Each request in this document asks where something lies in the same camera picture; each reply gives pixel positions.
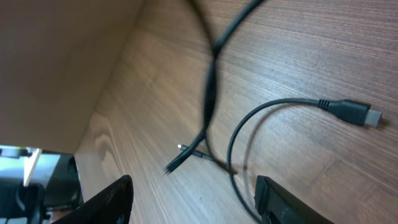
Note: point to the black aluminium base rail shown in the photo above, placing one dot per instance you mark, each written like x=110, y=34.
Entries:
x=38, y=186

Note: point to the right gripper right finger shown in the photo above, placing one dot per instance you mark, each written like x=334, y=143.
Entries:
x=276, y=205

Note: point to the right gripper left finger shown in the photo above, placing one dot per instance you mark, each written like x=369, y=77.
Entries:
x=112, y=205

